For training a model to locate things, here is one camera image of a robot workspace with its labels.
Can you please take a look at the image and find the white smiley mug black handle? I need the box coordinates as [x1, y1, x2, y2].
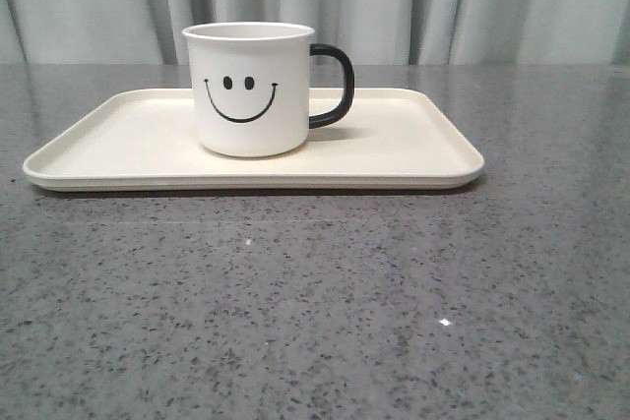
[182, 22, 354, 157]

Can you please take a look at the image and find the grey pleated curtain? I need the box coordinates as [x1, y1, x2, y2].
[1, 0, 629, 65]

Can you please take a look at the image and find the cream rectangular plastic tray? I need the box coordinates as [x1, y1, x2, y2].
[23, 88, 484, 192]

